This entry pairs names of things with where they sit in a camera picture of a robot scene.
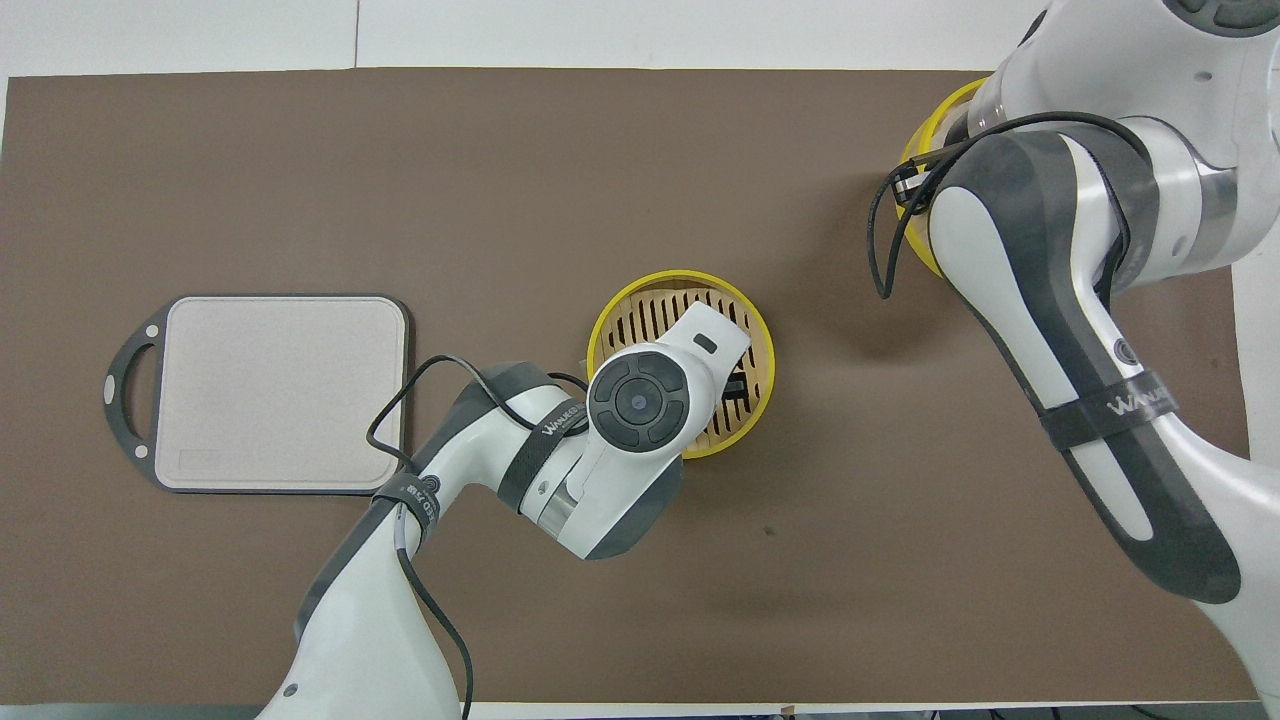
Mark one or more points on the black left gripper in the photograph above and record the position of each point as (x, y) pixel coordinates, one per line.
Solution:
(735, 388)

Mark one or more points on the yellow bamboo steamer tier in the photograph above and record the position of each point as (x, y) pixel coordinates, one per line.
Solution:
(922, 150)
(655, 300)

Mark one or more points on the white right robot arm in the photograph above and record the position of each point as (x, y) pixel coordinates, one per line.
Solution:
(1050, 300)

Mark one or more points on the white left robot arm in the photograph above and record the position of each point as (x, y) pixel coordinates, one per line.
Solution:
(350, 640)

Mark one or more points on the brown table mat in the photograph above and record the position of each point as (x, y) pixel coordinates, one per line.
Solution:
(700, 580)

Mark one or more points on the grey cutting board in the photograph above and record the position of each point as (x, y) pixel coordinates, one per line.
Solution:
(280, 390)

